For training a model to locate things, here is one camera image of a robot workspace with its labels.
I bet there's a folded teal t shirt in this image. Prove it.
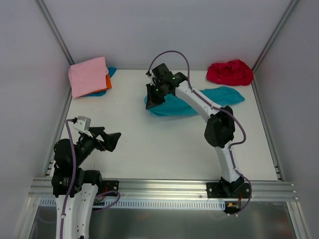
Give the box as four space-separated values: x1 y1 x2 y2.
83 66 118 98

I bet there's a crumpled red t shirt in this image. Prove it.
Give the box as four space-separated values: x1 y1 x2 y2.
206 59 254 86

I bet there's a white slotted cable duct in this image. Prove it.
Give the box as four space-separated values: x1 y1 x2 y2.
39 198 227 210

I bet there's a left aluminium frame post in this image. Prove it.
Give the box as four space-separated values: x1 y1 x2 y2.
35 0 74 65

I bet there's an aluminium mounting rail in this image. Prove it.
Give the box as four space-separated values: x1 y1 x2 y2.
27 177 299 200

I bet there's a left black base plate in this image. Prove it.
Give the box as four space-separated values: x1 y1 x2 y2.
101 180 119 197

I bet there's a folded orange t shirt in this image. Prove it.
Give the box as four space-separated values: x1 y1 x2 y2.
86 74 112 97

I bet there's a right aluminium frame post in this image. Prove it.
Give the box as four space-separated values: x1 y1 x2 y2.
252 0 300 71

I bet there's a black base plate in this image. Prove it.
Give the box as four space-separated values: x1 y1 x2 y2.
101 180 119 197
206 181 251 199

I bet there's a teal t shirt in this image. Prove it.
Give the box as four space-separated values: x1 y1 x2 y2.
83 66 118 98
148 86 245 117

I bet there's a folded pink t shirt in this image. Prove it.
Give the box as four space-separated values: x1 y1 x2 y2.
68 57 109 98

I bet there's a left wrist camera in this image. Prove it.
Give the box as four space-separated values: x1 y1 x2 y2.
73 116 93 137

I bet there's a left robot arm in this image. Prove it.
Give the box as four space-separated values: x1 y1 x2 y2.
51 127 122 239

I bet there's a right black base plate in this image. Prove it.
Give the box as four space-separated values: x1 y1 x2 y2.
206 181 251 199

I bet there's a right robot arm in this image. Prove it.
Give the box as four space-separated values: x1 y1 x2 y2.
146 63 245 198

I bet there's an aluminium frame post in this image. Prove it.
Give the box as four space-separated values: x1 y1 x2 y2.
35 0 74 65
252 0 300 71

